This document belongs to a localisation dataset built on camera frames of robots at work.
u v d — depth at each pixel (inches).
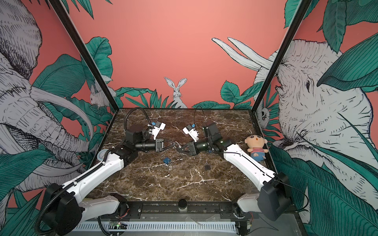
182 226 27.7
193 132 26.8
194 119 45.6
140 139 24.7
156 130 26.9
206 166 35.5
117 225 27.6
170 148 27.7
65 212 15.4
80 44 32.3
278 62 35.6
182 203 27.0
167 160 35.9
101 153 35.5
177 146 28.1
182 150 27.7
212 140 23.8
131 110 47.8
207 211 29.4
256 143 36.4
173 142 27.9
